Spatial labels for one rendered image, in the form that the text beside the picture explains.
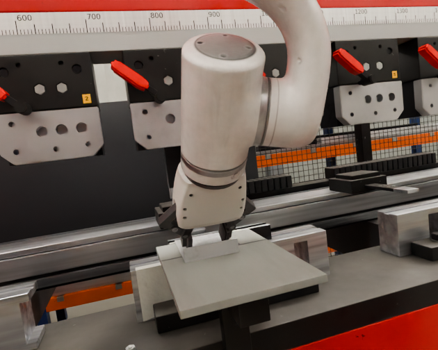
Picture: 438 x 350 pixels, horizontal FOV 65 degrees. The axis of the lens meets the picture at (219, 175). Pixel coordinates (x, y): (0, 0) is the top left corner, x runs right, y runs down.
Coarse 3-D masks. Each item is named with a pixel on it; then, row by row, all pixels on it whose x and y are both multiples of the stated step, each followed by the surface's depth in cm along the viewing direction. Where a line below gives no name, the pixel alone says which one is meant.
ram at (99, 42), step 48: (0, 0) 51; (48, 0) 52; (96, 0) 54; (144, 0) 56; (192, 0) 58; (240, 0) 61; (336, 0) 66; (384, 0) 69; (432, 0) 72; (0, 48) 51; (48, 48) 53; (96, 48) 55; (144, 48) 57
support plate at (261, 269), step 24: (240, 240) 59; (264, 240) 57; (168, 264) 51; (192, 264) 50; (216, 264) 49; (240, 264) 48; (264, 264) 47; (288, 264) 46; (192, 288) 42; (216, 288) 41; (240, 288) 40; (264, 288) 39; (288, 288) 40; (192, 312) 37
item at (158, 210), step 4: (160, 204) 87; (164, 204) 86; (168, 204) 85; (156, 208) 88; (160, 208) 88; (164, 208) 82; (156, 212) 85; (160, 212) 82; (156, 216) 87; (160, 216) 81; (156, 220) 89; (196, 228) 69; (200, 228) 69; (204, 228) 68; (192, 232) 68; (196, 232) 68; (200, 232) 68; (204, 232) 68
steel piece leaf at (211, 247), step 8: (200, 240) 61; (208, 240) 61; (216, 240) 60; (224, 240) 52; (232, 240) 53; (184, 248) 58; (192, 248) 51; (200, 248) 51; (208, 248) 52; (216, 248) 52; (224, 248) 52; (232, 248) 53; (184, 256) 51; (192, 256) 51; (200, 256) 51; (208, 256) 52; (216, 256) 52
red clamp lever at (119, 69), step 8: (112, 64) 52; (120, 64) 52; (120, 72) 52; (128, 72) 52; (128, 80) 53; (136, 80) 53; (144, 80) 53; (144, 88) 53; (152, 88) 54; (160, 96) 53
